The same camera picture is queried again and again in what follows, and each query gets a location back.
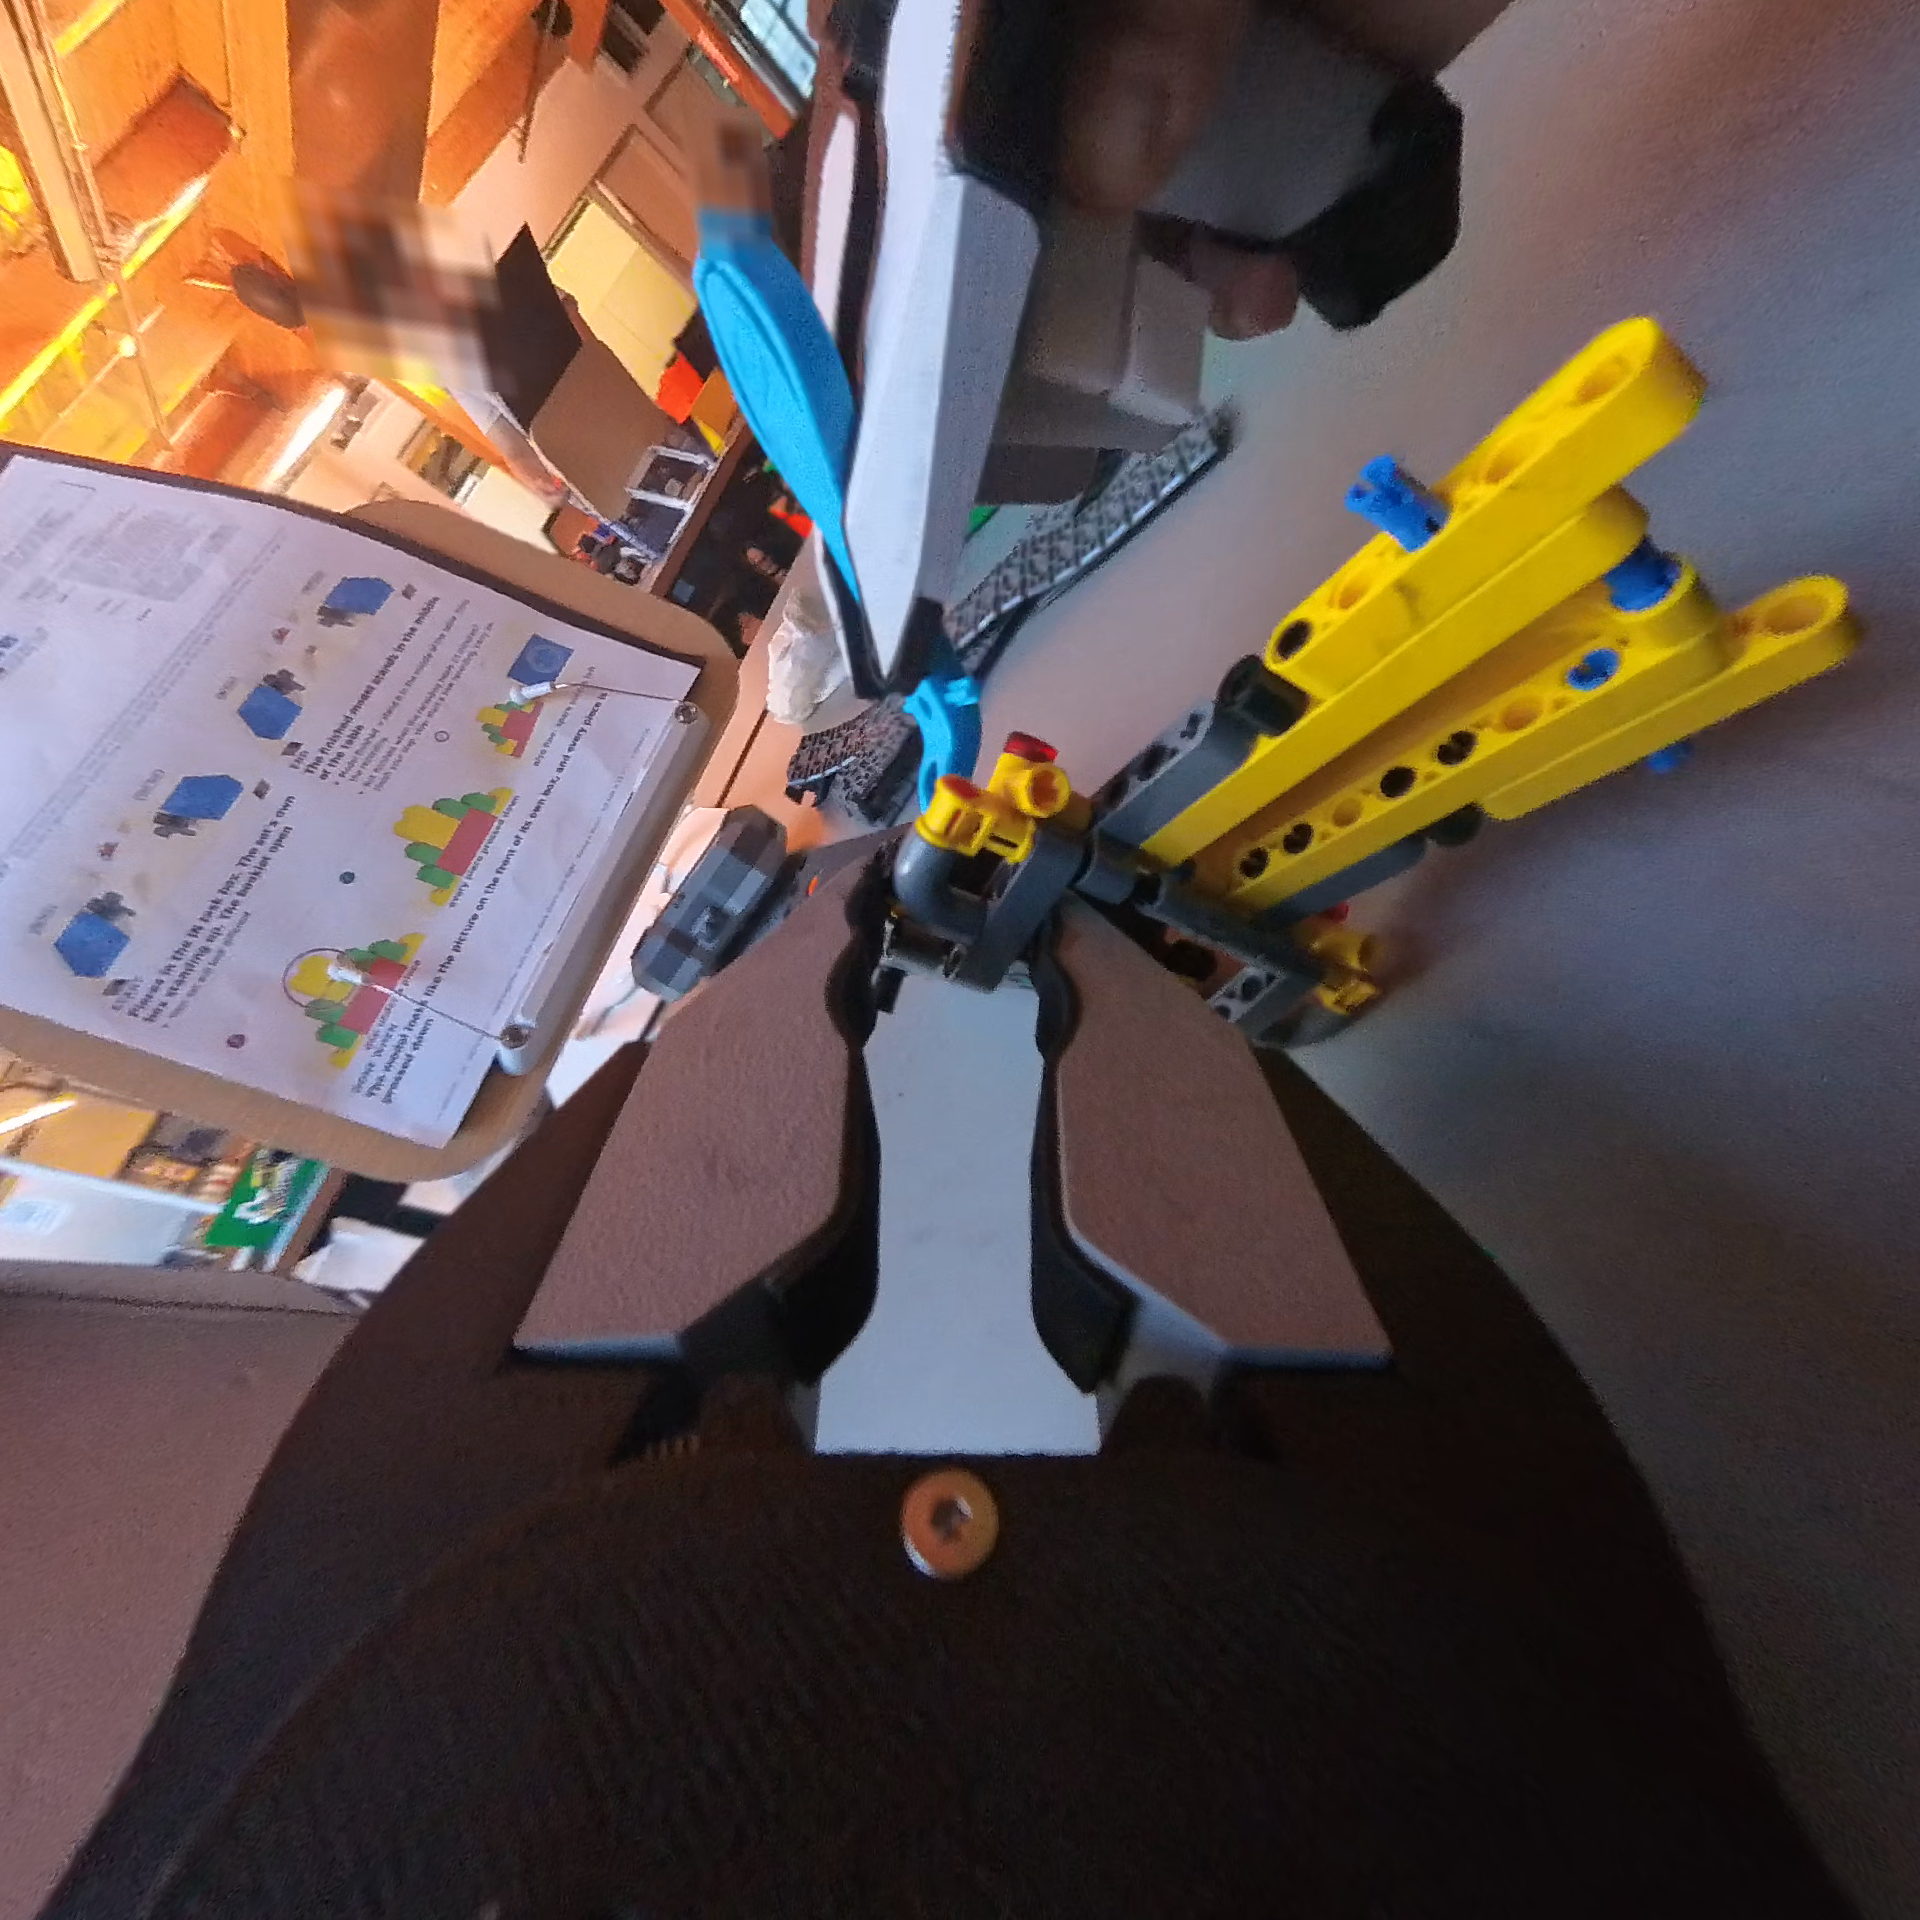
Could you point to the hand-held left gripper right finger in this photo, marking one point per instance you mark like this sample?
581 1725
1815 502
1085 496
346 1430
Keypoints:
1200 1199

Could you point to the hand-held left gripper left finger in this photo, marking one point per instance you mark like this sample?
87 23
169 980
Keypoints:
705 1185

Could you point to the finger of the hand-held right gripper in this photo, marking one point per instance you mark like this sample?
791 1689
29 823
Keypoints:
837 193
933 376

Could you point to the blue plastic brick separator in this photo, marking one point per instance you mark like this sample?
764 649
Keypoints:
773 376

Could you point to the yellow grey brick arm assembly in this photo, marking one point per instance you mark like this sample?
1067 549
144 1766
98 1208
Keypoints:
1500 673

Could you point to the grey desk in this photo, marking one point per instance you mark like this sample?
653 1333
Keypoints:
1650 1199

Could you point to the person's right hand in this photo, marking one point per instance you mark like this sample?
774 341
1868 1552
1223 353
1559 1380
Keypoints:
1140 106

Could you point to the white stand base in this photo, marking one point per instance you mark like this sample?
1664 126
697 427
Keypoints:
608 1027

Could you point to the grey brick motor block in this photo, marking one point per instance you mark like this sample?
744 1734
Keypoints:
705 900

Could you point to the white crumpled tissue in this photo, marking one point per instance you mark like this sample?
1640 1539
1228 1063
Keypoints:
803 661

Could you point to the black monitor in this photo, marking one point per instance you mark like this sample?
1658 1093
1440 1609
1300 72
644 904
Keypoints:
533 323

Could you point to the instruction sheet on clipboard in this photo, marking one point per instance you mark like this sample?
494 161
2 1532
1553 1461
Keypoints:
705 706

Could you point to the printed instruction sheet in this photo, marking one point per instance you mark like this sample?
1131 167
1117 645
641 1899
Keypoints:
227 823

